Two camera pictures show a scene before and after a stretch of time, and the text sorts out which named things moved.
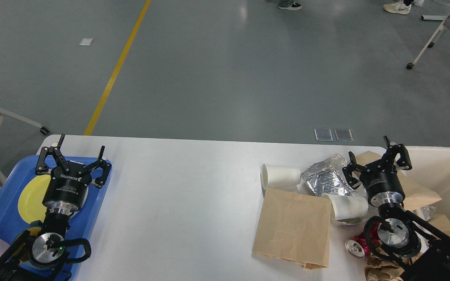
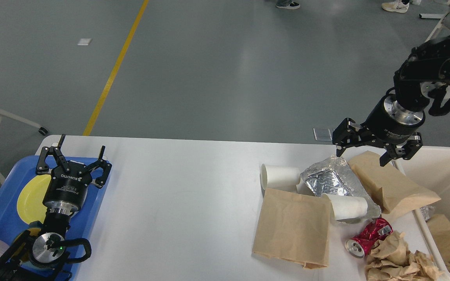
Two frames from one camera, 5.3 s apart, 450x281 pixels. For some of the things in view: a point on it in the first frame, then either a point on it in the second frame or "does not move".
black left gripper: [67, 189] does not move
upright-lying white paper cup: [278, 176] does not move
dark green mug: [20, 249] does not move
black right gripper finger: [391, 153] to [407, 149]
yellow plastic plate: [30, 199] does not move
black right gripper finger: [352, 182] to [348, 134]
